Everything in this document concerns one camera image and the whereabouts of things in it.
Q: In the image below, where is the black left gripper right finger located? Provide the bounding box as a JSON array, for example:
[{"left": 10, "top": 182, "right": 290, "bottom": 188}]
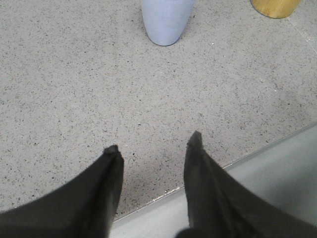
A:
[{"left": 177, "top": 131, "right": 317, "bottom": 238}]

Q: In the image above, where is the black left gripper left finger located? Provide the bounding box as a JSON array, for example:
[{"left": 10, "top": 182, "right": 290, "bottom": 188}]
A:
[{"left": 0, "top": 145, "right": 124, "bottom": 238}]

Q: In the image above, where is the blue plastic cup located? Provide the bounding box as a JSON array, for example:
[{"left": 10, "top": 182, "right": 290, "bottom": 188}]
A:
[{"left": 141, "top": 0, "right": 194, "bottom": 46}]

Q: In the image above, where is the bamboo cylinder holder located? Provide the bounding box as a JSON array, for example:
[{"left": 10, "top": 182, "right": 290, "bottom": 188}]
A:
[{"left": 251, "top": 0, "right": 301, "bottom": 19}]

